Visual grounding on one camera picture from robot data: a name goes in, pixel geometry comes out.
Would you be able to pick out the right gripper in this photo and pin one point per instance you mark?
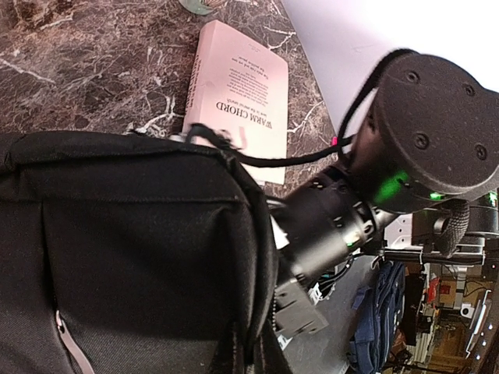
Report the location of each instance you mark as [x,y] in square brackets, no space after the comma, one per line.
[324,222]

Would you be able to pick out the black student bag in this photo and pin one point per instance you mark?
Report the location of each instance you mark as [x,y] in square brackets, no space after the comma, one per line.
[127,254]

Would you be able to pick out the blue backpack in background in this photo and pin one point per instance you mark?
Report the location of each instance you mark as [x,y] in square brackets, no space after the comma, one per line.
[381,309]

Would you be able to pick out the pink book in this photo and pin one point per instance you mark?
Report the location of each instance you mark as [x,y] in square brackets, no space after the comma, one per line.
[239,88]

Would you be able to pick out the cream floral mug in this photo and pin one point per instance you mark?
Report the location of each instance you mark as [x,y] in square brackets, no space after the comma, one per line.
[202,7]

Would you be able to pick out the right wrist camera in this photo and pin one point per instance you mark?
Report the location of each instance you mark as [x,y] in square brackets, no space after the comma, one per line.
[430,135]

